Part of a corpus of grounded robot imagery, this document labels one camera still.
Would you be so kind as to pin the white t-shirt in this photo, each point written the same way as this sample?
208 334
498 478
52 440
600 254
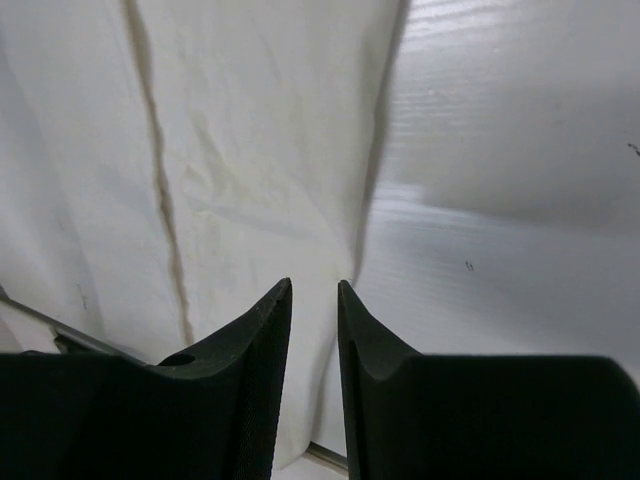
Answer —
164 163

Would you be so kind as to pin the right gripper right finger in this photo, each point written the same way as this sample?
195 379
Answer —
410 415

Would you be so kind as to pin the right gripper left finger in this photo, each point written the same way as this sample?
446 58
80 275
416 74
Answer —
209 411

